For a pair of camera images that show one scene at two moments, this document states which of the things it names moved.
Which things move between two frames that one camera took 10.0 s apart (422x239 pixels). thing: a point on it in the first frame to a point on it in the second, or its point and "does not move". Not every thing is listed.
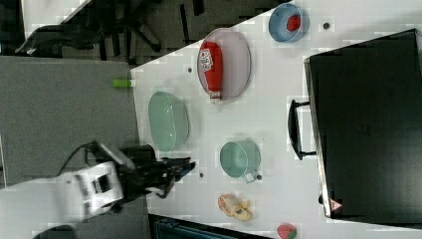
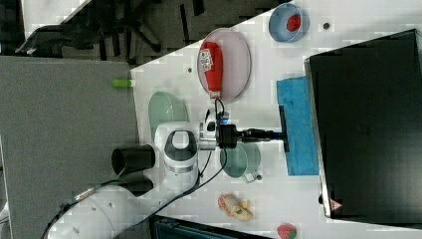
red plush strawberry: x=287 y=231 does not move
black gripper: x=150 y=173 to x=229 y=135
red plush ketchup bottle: x=212 y=65 does not move
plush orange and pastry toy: x=234 y=206 does not move
